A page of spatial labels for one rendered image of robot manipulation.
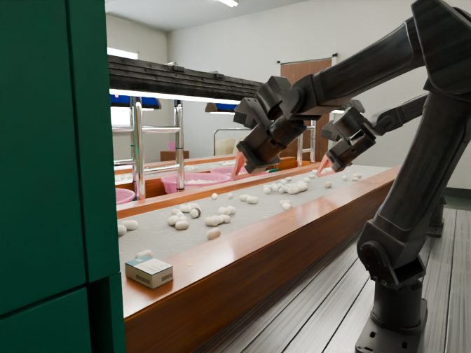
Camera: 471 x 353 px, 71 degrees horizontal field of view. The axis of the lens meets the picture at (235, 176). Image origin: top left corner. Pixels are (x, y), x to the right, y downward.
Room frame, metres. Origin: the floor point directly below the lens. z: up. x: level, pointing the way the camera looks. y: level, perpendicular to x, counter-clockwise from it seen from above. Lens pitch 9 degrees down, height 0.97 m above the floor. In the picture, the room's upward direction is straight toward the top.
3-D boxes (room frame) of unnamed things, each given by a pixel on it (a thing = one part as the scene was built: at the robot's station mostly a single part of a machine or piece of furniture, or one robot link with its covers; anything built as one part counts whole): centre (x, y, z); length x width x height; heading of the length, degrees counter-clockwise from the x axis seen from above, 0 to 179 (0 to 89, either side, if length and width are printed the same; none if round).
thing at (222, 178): (1.26, 0.15, 0.72); 0.27 x 0.27 x 0.10
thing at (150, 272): (0.42, 0.12, 0.78); 0.06 x 0.04 x 0.02; 52
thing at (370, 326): (0.46, -0.24, 0.71); 0.20 x 0.07 x 0.08; 145
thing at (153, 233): (1.18, -0.22, 0.73); 1.81 x 0.30 x 0.02; 142
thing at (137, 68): (0.88, 0.10, 1.08); 0.62 x 0.08 x 0.07; 142
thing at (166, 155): (6.84, 1.27, 0.32); 0.42 x 0.42 x 0.63; 55
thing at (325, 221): (1.05, -0.38, 0.67); 1.81 x 0.12 x 0.19; 142
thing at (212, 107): (1.99, -0.06, 1.08); 0.62 x 0.08 x 0.07; 142
